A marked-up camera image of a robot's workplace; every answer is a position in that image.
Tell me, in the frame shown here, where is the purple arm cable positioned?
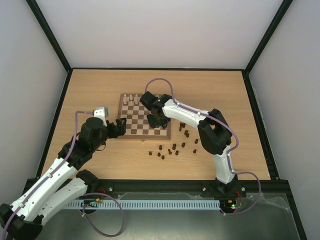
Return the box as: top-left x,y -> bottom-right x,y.
3,110 -> 125,238
144,78 -> 262,216

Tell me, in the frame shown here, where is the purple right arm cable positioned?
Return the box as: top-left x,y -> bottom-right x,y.
144,78 -> 262,216

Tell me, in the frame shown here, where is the wooden chess board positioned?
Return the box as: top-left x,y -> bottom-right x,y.
117,93 -> 171,141

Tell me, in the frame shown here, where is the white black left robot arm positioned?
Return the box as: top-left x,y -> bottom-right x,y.
0,117 -> 127,240

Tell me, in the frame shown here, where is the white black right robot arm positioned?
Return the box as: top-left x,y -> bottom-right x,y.
139,91 -> 238,196

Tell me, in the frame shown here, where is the light wooden chess piece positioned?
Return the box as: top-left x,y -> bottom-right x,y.
123,96 -> 128,105
134,94 -> 139,105
129,94 -> 134,103

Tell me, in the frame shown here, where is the black aluminium frame rail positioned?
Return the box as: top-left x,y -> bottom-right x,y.
89,179 -> 292,199

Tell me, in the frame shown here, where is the white slotted cable duct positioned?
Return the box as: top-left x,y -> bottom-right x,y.
64,199 -> 221,211

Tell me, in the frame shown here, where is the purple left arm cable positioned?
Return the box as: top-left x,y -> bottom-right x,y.
3,110 -> 125,238

